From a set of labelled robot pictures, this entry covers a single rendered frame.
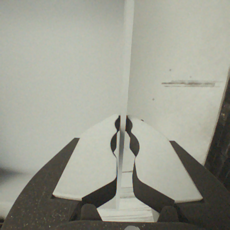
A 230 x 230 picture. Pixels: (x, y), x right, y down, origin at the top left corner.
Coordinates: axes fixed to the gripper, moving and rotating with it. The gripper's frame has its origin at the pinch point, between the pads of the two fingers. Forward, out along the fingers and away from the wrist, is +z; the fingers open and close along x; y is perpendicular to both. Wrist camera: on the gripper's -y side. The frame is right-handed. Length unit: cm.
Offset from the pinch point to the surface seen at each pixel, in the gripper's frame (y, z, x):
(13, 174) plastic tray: 13.1, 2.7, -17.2
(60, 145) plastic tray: 6.4, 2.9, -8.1
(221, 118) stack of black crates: 25, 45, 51
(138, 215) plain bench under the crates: 26.2, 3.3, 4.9
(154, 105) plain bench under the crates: 0.3, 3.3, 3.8
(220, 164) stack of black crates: 48, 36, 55
